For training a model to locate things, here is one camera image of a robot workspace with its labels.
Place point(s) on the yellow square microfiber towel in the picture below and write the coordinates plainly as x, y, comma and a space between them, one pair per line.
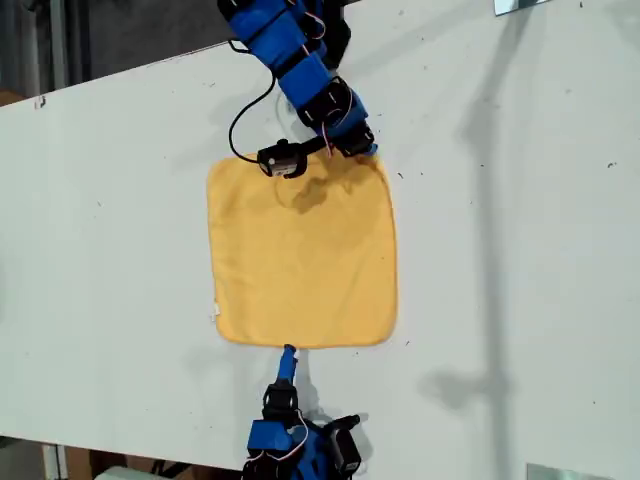
300, 260

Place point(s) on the black table clamp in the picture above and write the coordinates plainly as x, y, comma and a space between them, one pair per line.
340, 42

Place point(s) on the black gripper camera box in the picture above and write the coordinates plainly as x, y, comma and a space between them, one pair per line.
347, 450
280, 160

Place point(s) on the black camera stalk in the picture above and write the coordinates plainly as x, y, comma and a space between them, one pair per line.
315, 145

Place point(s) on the brown cardboard box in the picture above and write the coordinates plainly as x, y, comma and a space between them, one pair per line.
10, 97

